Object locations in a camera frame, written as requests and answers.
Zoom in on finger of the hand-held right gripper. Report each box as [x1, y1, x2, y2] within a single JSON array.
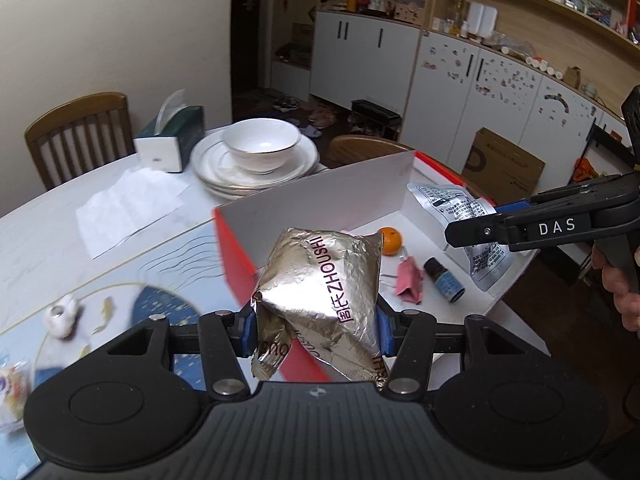
[[492, 174, 636, 217], [445, 207, 599, 251]]

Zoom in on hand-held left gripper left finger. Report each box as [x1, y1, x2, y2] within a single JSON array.
[[102, 310, 258, 402]]

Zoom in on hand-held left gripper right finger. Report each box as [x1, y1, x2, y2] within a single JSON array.
[[375, 309, 543, 395]]

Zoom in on silver foil pouch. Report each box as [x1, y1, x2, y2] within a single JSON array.
[[406, 181, 516, 292]]

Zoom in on small blue bottle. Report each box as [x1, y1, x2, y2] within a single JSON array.
[[423, 256, 466, 304]]

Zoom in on pink cloth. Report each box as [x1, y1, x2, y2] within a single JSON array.
[[395, 255, 423, 304]]

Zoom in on gold foil packet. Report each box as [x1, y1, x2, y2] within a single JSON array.
[[250, 227, 391, 391]]

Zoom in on orange tangerine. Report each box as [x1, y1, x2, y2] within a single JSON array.
[[377, 226, 404, 255]]

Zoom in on red cardboard box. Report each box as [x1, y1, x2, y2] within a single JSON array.
[[212, 150, 551, 386]]

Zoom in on white marble desktop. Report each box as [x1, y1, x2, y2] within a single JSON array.
[[0, 127, 546, 480]]

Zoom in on person's right hand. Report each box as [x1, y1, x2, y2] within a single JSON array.
[[592, 247, 640, 331]]

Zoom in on brown cardboard box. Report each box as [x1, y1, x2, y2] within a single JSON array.
[[462, 127, 546, 206]]

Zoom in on stickered white cabinet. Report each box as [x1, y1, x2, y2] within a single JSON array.
[[400, 35, 628, 188]]

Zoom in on wooden round-back chair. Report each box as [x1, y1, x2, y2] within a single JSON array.
[[327, 135, 416, 168]]

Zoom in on black floor rack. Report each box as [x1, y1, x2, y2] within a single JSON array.
[[350, 100, 402, 132]]

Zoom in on white paper napkin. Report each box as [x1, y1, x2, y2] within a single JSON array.
[[75, 167, 193, 261]]

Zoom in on white gold-rimmed bowl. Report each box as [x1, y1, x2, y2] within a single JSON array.
[[221, 118, 302, 173]]

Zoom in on white garlic bulb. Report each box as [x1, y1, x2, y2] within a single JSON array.
[[44, 292, 80, 338]]

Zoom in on white canister pair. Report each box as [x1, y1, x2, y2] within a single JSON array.
[[467, 1, 498, 41]]

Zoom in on pink slippers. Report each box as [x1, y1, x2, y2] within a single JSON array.
[[307, 105, 336, 128]]

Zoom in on blue slipper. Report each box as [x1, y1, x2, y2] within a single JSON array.
[[287, 119, 323, 139]]

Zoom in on green white tissue box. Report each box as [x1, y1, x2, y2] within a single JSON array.
[[132, 89, 207, 175]]

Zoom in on wooden shelf unit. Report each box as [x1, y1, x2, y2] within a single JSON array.
[[320, 0, 640, 108]]

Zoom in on plain white cabinet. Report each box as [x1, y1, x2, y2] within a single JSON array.
[[310, 10, 422, 133]]

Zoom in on clear wrapped snack packet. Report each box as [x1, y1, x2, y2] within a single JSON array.
[[0, 357, 33, 431]]

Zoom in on wooden slat-back chair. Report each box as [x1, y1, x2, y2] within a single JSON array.
[[24, 91, 136, 192]]

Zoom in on dark wooden door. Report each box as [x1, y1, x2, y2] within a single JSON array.
[[231, 0, 273, 97]]

